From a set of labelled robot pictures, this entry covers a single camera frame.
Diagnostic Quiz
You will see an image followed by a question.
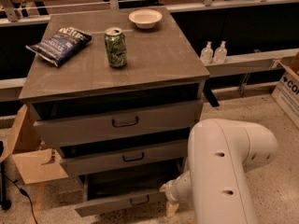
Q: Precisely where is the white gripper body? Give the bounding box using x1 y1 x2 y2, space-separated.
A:
164 180 178 203

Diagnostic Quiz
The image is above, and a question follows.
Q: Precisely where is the grey bottom drawer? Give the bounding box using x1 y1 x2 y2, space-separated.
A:
75 159 182 217

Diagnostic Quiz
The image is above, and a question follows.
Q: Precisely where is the grey drawer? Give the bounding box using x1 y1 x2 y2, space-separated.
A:
34 100 203 147
60 138 187 176
75 159 182 217

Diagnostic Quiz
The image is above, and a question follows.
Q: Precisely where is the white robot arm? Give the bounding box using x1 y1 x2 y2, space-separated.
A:
161 119 278 224

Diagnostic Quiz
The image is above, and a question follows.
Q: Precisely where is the grey middle drawer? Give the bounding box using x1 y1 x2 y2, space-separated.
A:
60 138 187 176

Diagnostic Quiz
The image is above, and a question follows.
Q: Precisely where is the grey drawer cabinet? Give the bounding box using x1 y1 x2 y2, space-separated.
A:
18 6 210 201

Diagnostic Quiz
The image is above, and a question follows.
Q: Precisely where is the grey top drawer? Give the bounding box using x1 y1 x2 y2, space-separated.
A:
34 100 203 147

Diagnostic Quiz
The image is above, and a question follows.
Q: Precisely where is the brown cardboard box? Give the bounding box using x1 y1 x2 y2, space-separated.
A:
1 105 67 184

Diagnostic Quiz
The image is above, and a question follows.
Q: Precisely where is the left clear sanitizer bottle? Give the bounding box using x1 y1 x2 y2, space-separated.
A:
200 41 213 64

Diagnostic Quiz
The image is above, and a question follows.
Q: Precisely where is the clear sanitizer bottle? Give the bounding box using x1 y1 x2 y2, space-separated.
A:
200 41 213 64
213 41 227 63

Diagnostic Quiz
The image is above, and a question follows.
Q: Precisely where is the right clear sanitizer bottle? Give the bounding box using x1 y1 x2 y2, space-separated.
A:
213 41 227 63

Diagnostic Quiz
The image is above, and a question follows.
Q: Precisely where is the white printed cardboard box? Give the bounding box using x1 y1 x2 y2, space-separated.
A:
272 52 299 128

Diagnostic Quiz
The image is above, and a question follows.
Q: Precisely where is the green soda can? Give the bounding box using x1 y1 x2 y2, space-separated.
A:
104 27 127 68

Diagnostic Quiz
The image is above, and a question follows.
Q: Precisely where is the black stand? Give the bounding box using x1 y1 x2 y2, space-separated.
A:
0 141 13 212

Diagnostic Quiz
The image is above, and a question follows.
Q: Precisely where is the white bowl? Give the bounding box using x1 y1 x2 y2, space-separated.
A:
129 9 163 29

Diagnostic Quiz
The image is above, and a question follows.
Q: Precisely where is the blue chip bag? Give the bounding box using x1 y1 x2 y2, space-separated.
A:
25 27 92 67

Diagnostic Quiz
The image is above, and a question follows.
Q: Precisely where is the grey metal railing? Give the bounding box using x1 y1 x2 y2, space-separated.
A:
0 0 299 102

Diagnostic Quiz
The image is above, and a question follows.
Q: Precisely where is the black cable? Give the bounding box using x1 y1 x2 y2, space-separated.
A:
5 175 39 224

